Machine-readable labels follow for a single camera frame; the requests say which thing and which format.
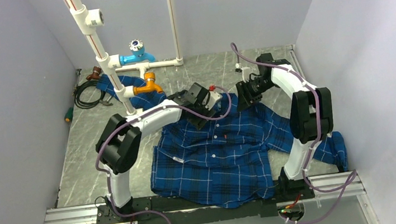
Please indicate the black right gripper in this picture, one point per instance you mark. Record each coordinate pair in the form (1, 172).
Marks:
(245, 98)

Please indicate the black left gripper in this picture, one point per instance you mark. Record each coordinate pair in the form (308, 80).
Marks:
(199, 123)

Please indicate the blue plaid shirt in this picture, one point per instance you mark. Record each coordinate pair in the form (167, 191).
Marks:
(225, 163)

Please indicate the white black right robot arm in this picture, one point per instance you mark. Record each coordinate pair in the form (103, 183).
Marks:
(311, 116)

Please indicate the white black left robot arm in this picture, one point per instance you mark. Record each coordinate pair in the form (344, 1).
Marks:
(119, 144)

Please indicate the orange plastic faucet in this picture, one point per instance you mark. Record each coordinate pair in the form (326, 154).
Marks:
(150, 85)

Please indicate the blue plastic faucet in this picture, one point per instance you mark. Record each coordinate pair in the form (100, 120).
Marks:
(138, 54)

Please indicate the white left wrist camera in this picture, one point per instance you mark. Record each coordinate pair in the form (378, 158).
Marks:
(212, 99)

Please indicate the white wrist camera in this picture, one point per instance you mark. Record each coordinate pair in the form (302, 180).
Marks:
(245, 71)
(212, 99)

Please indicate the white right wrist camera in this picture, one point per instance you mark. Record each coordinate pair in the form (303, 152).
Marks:
(245, 71)

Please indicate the green orange handled screwdriver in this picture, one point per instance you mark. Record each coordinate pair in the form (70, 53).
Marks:
(69, 115)

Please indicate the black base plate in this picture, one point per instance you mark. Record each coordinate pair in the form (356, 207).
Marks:
(259, 207)

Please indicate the white pvc pipe frame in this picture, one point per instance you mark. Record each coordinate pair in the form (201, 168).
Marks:
(88, 20)

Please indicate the aluminium rail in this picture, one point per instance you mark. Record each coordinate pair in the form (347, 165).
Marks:
(68, 219)

